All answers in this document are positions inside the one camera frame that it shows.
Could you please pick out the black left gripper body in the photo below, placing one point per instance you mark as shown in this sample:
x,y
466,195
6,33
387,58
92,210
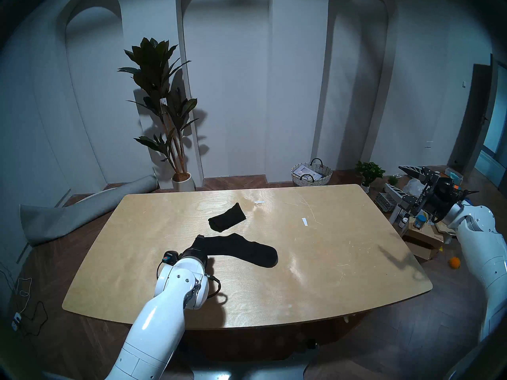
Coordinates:
x,y
196,252

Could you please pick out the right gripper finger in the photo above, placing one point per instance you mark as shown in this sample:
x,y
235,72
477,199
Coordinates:
x,y
416,172
402,199

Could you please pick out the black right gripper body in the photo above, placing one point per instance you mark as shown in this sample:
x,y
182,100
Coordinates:
x,y
437,197

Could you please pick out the black ankle sock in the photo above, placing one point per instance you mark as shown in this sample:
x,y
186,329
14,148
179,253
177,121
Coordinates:
x,y
245,250
227,219

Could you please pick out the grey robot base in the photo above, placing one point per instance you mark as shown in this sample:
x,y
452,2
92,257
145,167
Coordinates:
x,y
245,369

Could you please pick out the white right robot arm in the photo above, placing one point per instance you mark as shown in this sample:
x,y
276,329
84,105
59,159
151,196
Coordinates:
x,y
485,248

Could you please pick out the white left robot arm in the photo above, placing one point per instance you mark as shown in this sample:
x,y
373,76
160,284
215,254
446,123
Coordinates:
x,y
158,323

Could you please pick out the crumpled white plastic bag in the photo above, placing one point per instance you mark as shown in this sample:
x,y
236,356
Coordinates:
x,y
414,187

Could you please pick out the tiny potted plant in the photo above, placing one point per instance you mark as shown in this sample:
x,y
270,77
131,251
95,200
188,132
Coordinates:
x,y
393,180

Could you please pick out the blue lidded jar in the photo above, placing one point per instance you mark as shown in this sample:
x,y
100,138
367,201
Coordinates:
x,y
420,221

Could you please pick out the small bushy potted plant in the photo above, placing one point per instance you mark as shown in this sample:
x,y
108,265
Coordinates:
x,y
369,171

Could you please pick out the brown cardboard box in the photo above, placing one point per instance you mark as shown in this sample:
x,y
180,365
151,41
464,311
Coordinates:
x,y
424,240

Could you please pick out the orange ball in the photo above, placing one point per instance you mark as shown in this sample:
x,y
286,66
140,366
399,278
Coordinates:
x,y
454,263

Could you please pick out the white round plant pot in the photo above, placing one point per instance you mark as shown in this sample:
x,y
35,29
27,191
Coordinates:
x,y
183,182

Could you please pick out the dark wooden door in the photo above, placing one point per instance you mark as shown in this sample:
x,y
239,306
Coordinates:
x,y
467,118

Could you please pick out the pale glass door panel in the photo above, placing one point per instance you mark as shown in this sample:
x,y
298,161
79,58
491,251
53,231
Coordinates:
x,y
493,141

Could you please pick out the magazine in basket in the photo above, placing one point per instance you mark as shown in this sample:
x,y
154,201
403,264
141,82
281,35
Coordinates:
x,y
309,172

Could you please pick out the rolled grey carpet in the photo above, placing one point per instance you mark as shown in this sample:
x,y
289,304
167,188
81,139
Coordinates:
x,y
71,215

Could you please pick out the tall green leafy plant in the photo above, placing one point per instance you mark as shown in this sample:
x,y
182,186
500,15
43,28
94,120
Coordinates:
x,y
154,78

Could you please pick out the white power strip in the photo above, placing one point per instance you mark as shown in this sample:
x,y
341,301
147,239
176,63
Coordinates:
x,y
16,320

